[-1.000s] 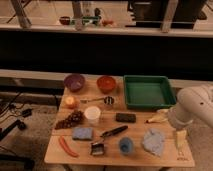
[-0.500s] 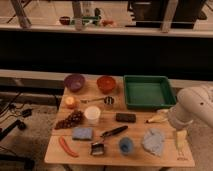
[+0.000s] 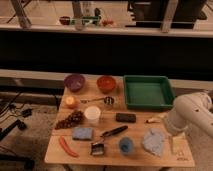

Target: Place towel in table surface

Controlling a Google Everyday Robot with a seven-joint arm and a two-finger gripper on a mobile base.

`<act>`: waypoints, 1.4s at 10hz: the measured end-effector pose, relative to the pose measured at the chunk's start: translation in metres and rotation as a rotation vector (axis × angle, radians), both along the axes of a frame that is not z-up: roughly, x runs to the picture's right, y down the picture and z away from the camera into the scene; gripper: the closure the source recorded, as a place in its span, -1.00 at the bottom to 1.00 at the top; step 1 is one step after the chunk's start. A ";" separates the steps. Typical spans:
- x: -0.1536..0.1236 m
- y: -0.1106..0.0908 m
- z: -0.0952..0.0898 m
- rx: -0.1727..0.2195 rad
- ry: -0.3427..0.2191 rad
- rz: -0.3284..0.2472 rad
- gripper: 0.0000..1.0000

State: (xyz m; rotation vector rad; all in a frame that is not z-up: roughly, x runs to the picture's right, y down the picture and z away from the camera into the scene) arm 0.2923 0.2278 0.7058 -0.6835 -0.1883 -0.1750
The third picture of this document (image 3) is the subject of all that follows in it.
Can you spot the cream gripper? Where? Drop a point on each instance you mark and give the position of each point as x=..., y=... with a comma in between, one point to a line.
x=176, y=143

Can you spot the light blue towel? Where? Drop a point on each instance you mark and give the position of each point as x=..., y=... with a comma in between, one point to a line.
x=153, y=142

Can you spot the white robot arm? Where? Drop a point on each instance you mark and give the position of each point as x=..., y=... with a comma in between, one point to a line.
x=188, y=109

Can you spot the banana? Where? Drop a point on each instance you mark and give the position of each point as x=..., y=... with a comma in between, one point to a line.
x=156, y=118

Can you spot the small blue cup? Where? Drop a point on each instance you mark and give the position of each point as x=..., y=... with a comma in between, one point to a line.
x=126, y=146

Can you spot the green plastic tray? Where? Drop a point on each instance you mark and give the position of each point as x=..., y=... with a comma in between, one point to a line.
x=148, y=92

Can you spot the black rectangular block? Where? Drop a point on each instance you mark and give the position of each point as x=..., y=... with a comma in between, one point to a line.
x=124, y=117

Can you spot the metal measuring spoon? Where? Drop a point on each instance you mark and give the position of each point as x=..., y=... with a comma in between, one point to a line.
x=108, y=100

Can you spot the white plastic cup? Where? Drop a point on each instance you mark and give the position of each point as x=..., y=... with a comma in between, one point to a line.
x=92, y=115

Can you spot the red bowl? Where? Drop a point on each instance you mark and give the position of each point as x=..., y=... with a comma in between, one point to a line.
x=106, y=84

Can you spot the blue sponge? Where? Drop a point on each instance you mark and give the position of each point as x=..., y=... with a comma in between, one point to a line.
x=82, y=133

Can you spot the purple grape bunch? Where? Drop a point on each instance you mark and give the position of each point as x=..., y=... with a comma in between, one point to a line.
x=75, y=118

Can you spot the orange fruit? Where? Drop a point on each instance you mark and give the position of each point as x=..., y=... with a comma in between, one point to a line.
x=71, y=102

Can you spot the red chili pepper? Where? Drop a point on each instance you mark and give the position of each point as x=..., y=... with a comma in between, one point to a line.
x=66, y=148

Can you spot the purple bowl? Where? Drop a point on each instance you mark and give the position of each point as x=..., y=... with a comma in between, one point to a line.
x=74, y=82

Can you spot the black handled brush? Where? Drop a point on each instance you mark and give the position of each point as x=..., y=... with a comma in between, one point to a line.
x=98, y=147

